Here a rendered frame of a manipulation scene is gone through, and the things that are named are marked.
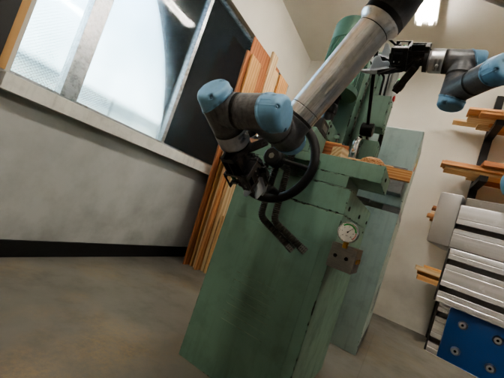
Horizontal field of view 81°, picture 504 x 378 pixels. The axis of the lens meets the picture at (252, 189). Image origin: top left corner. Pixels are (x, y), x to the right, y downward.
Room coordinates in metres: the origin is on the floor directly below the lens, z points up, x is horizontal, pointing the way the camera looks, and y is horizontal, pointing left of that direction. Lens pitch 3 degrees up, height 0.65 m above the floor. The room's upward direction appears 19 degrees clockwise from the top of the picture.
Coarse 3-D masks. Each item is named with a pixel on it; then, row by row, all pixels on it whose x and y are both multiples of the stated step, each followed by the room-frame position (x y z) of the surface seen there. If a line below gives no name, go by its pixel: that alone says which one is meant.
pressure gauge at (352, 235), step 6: (348, 222) 0.90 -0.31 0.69; (342, 228) 0.91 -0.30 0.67; (348, 228) 0.90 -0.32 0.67; (354, 228) 0.89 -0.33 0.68; (342, 234) 0.91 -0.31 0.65; (348, 234) 0.90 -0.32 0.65; (354, 234) 0.89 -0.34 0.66; (342, 240) 0.90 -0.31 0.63; (348, 240) 0.89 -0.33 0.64; (354, 240) 0.88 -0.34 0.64; (342, 246) 0.92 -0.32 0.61
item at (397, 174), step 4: (388, 168) 1.07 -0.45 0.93; (392, 168) 1.07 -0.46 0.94; (396, 168) 1.06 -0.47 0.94; (388, 172) 1.07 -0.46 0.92; (392, 172) 1.06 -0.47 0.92; (396, 172) 1.06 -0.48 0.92; (400, 172) 1.05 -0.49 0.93; (404, 172) 1.04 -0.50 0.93; (408, 172) 1.04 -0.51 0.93; (388, 176) 1.07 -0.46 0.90; (392, 176) 1.06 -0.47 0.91; (396, 176) 1.06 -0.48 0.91; (400, 176) 1.05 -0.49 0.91; (404, 176) 1.04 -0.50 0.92; (408, 176) 1.04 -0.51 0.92; (400, 180) 1.05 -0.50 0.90; (404, 180) 1.04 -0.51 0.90; (408, 180) 1.04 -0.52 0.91
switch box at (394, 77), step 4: (392, 76) 1.39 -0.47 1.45; (396, 76) 1.38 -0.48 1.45; (392, 80) 1.38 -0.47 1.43; (396, 80) 1.38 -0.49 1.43; (384, 84) 1.40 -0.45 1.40; (388, 84) 1.39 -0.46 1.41; (392, 84) 1.38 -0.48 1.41; (384, 88) 1.40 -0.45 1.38; (388, 88) 1.39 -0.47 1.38; (388, 92) 1.38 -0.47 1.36; (392, 92) 1.38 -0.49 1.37; (392, 96) 1.40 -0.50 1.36
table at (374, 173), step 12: (300, 156) 0.98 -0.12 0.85; (324, 156) 1.03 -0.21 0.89; (336, 156) 1.02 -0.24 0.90; (324, 168) 1.03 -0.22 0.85; (336, 168) 1.01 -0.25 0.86; (348, 168) 0.99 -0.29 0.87; (360, 168) 0.97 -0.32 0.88; (372, 168) 0.95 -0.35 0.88; (384, 168) 0.93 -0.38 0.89; (360, 180) 0.98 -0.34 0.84; (372, 180) 0.95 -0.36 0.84; (384, 180) 0.98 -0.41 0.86; (372, 192) 1.13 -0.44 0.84; (384, 192) 1.06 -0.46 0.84
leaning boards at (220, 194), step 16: (256, 48) 2.67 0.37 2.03; (256, 64) 2.63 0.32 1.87; (272, 64) 2.90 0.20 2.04; (240, 80) 2.53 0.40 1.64; (256, 80) 2.69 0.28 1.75; (272, 80) 3.01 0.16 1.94; (208, 176) 2.49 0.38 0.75; (208, 192) 2.52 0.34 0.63; (224, 192) 2.47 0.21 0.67; (208, 208) 2.52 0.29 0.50; (224, 208) 2.50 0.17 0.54; (208, 224) 2.43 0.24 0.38; (192, 240) 2.49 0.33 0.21; (208, 240) 2.48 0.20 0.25; (192, 256) 2.50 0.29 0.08; (208, 256) 2.42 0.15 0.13
